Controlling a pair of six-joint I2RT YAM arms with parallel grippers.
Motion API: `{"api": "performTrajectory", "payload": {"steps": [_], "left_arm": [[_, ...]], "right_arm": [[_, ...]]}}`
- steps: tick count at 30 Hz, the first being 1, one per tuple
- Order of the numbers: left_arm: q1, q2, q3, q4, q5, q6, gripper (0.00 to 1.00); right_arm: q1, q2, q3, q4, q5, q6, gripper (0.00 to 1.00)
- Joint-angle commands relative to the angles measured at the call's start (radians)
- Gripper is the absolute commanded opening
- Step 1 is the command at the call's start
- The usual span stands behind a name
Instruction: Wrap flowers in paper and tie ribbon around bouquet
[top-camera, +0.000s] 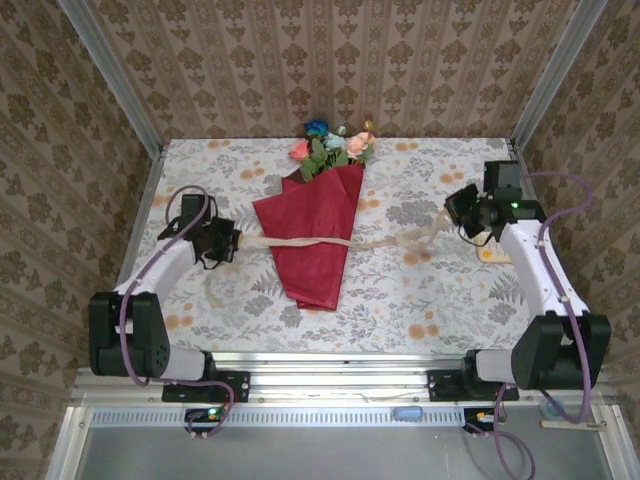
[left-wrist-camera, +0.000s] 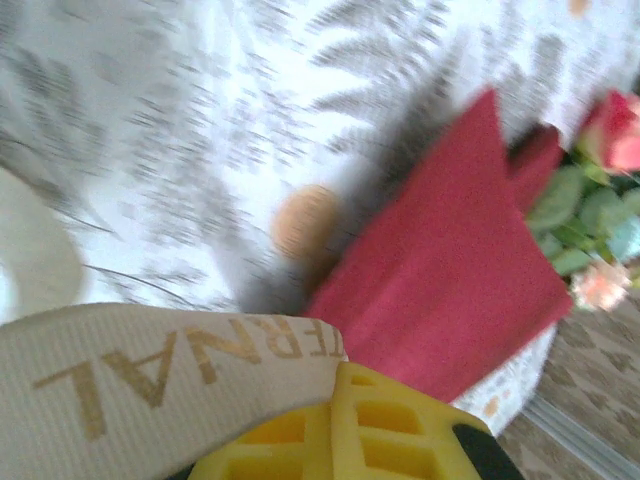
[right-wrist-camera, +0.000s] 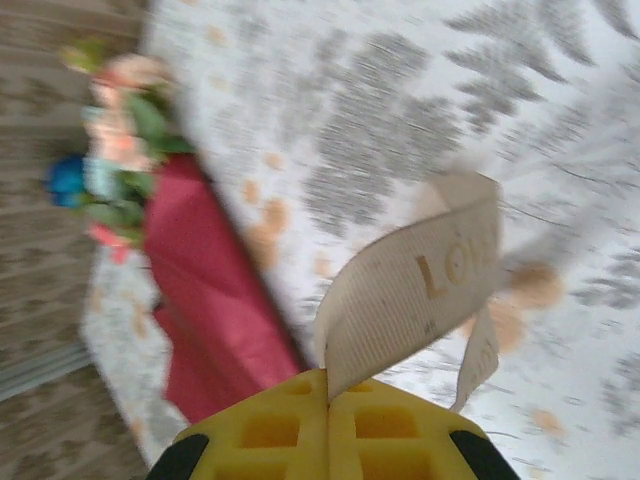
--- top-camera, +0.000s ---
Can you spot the dark red wrapping paper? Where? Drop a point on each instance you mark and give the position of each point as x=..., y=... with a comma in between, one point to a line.
x=310, y=215

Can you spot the pink fake rose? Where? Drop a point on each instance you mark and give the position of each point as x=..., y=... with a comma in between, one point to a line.
x=300, y=150

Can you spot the yellow calculator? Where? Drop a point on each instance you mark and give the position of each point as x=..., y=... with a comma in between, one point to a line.
x=492, y=255

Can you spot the light blue fake rose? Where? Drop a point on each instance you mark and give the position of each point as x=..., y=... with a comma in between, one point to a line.
x=335, y=142

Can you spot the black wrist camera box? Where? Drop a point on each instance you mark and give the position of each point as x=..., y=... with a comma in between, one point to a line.
x=502, y=175
x=192, y=210

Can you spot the wooden stick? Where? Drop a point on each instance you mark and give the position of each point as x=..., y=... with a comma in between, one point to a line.
x=565, y=425

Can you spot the grey metal tray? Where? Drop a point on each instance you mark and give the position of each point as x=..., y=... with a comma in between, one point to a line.
x=320, y=455

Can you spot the floral tablecloth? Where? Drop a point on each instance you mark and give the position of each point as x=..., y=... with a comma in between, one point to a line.
x=400, y=300

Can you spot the blue tape roll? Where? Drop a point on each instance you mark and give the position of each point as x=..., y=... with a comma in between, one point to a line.
x=547, y=409

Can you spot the aluminium front rail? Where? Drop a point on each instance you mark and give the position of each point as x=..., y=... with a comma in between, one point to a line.
x=325, y=375

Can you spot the black controller board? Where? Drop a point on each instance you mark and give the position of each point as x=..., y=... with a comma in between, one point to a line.
x=480, y=419
x=205, y=415

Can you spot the blue oval tag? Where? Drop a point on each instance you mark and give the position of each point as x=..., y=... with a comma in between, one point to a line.
x=407, y=413

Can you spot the peach fake rose spray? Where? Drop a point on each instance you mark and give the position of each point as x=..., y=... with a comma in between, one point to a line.
x=361, y=143

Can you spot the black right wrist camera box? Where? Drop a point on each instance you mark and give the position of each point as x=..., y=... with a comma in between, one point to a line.
x=502, y=175

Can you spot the aluminium side rail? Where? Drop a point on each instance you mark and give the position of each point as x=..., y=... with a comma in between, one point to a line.
x=518, y=151
x=145, y=190

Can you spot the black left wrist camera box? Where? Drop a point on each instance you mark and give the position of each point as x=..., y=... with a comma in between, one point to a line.
x=192, y=210

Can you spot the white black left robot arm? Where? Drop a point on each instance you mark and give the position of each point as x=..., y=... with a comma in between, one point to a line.
x=160, y=270

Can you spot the cream ribbon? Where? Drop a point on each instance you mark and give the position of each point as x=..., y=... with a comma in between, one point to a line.
x=300, y=242

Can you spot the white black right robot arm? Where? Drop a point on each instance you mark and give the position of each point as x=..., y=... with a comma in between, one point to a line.
x=535, y=270

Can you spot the aluminium frame post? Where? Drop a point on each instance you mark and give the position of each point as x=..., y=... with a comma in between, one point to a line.
x=555, y=75
x=114, y=75

